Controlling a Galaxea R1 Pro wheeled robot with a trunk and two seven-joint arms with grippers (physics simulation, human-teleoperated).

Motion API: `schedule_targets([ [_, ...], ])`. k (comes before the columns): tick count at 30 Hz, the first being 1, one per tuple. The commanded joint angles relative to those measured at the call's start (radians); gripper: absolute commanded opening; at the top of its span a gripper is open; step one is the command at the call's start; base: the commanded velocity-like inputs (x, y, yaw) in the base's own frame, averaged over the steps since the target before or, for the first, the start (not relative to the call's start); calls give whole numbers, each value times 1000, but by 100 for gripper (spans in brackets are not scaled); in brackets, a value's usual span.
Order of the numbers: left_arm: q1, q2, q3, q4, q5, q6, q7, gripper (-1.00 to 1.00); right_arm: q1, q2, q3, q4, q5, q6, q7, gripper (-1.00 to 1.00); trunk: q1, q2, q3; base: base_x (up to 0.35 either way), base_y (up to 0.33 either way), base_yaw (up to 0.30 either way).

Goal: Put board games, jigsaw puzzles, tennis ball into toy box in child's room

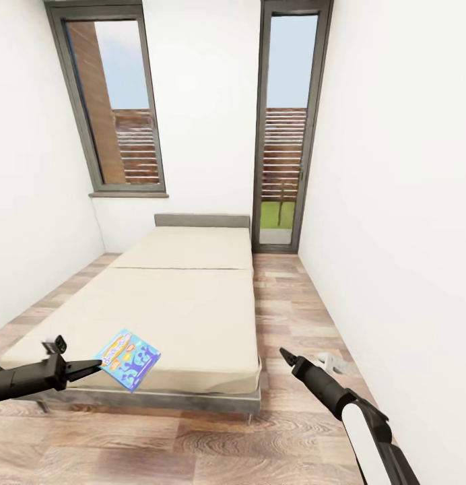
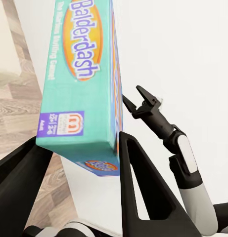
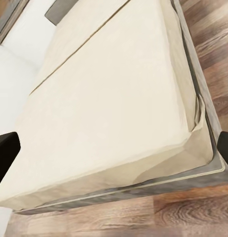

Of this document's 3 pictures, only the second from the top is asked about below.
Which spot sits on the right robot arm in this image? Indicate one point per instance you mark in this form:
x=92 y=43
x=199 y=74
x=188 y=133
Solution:
x=208 y=218

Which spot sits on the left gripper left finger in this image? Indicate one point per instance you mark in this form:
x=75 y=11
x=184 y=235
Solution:
x=21 y=175

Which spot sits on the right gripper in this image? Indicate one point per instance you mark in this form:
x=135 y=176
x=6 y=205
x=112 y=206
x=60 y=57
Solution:
x=148 y=112

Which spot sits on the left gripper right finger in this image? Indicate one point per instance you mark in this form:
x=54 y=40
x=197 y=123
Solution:
x=167 y=216

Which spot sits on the board game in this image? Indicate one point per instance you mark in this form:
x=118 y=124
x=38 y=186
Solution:
x=82 y=110

